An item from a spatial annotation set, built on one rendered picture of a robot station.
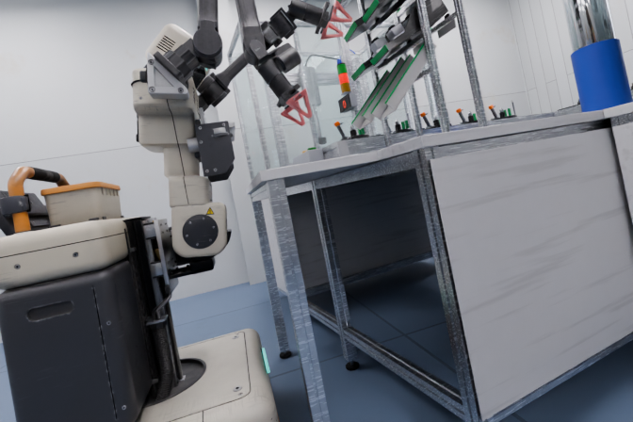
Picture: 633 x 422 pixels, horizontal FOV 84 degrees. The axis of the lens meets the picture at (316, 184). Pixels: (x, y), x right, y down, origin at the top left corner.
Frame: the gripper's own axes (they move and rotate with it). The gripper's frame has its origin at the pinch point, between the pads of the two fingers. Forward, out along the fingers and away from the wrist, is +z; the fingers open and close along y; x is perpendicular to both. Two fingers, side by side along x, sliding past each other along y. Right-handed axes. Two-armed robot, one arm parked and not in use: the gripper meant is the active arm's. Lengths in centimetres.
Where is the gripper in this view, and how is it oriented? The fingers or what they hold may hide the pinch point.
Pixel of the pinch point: (345, 26)
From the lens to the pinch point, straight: 132.2
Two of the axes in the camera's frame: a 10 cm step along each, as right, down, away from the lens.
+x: -2.2, 9.6, -1.4
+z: 9.5, 2.5, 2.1
